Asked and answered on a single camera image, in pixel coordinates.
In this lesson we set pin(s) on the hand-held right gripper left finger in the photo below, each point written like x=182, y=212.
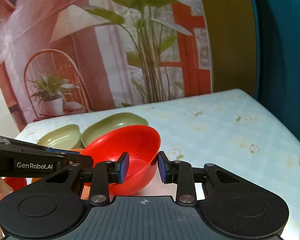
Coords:
x=124, y=167

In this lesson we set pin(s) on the floral checked tablecloth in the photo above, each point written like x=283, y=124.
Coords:
x=215, y=130

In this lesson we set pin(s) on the teal cloth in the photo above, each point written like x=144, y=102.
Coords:
x=282, y=55

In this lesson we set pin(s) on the green bowl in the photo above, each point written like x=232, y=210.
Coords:
x=60, y=136

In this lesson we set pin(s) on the printed wall poster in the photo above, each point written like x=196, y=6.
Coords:
x=102, y=55

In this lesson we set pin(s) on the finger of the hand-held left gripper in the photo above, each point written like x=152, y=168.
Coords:
x=80, y=160
x=57, y=150

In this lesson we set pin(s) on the green plate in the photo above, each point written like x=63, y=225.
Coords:
x=110, y=127

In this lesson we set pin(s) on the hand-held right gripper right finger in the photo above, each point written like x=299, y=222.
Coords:
x=161, y=167

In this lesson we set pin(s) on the red plastic bowl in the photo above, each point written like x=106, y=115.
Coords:
x=130, y=142
x=15, y=183

